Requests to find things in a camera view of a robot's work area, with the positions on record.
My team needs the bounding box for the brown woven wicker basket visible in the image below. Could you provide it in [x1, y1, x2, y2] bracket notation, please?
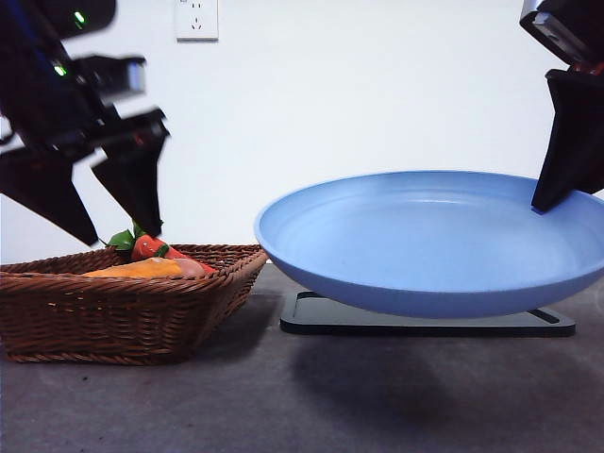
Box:
[0, 243, 270, 365]

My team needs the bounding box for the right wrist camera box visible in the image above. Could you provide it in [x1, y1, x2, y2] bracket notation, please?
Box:
[518, 0, 604, 67]

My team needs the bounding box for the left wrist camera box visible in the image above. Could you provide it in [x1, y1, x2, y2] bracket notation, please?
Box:
[75, 55, 148, 98]

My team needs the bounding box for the orange carrot with green leaves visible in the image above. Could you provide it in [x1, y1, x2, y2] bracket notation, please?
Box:
[99, 219, 217, 276]

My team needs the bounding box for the white wall power outlet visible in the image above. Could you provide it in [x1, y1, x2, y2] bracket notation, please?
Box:
[175, 0, 220, 42]

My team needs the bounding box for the blue round plate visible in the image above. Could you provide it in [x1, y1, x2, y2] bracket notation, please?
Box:
[253, 170, 604, 320]

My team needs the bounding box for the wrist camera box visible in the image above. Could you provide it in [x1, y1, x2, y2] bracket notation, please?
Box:
[518, 0, 604, 67]
[75, 55, 148, 98]

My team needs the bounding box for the yellow corn cob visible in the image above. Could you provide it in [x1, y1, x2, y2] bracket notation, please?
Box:
[82, 257, 185, 278]

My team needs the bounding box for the black rectangular tray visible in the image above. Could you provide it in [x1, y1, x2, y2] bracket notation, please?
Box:
[279, 290, 577, 339]

